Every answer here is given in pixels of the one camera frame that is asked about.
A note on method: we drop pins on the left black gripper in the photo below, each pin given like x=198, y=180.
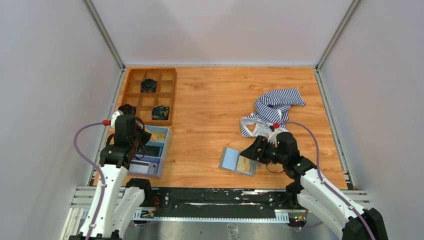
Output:
x=146, y=137

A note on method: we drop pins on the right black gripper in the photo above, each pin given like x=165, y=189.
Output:
x=252, y=151

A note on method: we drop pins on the gold credit card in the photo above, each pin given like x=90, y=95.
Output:
x=244, y=165
x=158, y=137

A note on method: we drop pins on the grey card holder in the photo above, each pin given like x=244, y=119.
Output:
x=232, y=161

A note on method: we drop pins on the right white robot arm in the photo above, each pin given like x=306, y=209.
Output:
x=310, y=190

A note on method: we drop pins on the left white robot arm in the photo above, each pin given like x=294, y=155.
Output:
x=108, y=217

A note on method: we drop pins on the light blue box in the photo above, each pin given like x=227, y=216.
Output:
x=150, y=160

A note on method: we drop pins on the blue green rolled belt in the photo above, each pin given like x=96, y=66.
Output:
x=160, y=113

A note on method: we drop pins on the black rolled belt left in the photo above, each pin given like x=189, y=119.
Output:
x=127, y=109

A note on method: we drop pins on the black rolled belt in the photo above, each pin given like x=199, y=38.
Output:
x=127, y=109
x=148, y=85

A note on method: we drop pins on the striped blue white cloth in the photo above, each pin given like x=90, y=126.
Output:
x=270, y=108

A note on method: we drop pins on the black rolled belt top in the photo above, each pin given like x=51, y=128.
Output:
x=148, y=85

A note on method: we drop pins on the wooden compartment tray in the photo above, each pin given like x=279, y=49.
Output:
x=130, y=92

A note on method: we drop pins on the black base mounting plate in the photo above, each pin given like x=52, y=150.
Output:
x=219, y=203

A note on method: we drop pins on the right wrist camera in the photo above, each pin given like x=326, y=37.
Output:
x=273, y=136

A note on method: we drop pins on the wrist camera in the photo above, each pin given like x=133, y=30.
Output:
x=114, y=117
x=273, y=136

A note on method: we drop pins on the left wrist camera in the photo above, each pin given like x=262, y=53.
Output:
x=114, y=117

